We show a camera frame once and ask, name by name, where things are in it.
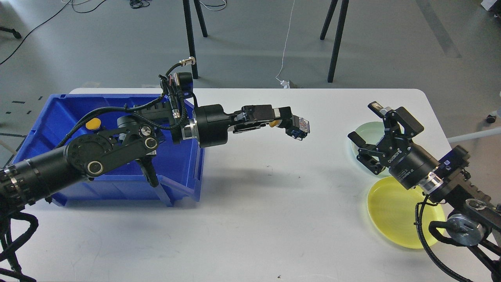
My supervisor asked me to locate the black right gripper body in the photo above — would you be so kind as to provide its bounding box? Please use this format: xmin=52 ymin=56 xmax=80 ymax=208
xmin=382 ymin=139 xmax=439 ymax=189

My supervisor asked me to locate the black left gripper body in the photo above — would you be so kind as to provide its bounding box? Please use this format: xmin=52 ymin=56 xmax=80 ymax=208
xmin=193 ymin=104 xmax=274 ymax=148

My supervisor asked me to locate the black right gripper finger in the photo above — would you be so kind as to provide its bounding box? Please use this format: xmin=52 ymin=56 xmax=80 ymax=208
xmin=368 ymin=101 xmax=424 ymax=147
xmin=348 ymin=131 xmax=386 ymax=175

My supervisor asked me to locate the yellow push button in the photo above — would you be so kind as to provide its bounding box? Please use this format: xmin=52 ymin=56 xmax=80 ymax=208
xmin=285 ymin=115 xmax=310 ymax=141
xmin=85 ymin=117 xmax=102 ymax=132

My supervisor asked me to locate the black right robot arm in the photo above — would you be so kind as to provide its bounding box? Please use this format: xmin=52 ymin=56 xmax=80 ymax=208
xmin=348 ymin=101 xmax=501 ymax=282

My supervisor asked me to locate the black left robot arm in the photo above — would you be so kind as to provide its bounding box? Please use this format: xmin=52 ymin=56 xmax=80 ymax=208
xmin=1 ymin=56 xmax=310 ymax=282

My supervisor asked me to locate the light green plate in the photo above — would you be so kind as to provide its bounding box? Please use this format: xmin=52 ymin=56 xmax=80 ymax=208
xmin=351 ymin=121 xmax=390 ymax=178

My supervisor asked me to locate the yellow plate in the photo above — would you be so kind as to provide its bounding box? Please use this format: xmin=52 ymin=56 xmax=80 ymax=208
xmin=366 ymin=177 xmax=425 ymax=249

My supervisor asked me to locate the blue plastic bin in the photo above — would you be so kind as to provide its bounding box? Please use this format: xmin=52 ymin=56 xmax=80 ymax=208
xmin=13 ymin=94 xmax=204 ymax=206

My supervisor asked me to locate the black tripod left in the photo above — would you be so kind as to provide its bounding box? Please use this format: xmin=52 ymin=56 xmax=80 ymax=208
xmin=182 ymin=0 xmax=209 ymax=80

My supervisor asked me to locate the black tripod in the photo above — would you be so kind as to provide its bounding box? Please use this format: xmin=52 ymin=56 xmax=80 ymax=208
xmin=182 ymin=0 xmax=209 ymax=80
xmin=320 ymin=0 xmax=349 ymax=83

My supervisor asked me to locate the black tripod right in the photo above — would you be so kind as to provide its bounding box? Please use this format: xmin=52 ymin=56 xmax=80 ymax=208
xmin=320 ymin=0 xmax=349 ymax=83

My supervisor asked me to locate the white cable with plug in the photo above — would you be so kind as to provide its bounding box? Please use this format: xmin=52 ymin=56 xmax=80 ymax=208
xmin=275 ymin=0 xmax=298 ymax=89

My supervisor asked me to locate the black floor cable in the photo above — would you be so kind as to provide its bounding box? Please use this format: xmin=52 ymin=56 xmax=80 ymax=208
xmin=0 ymin=0 xmax=108 ymax=65

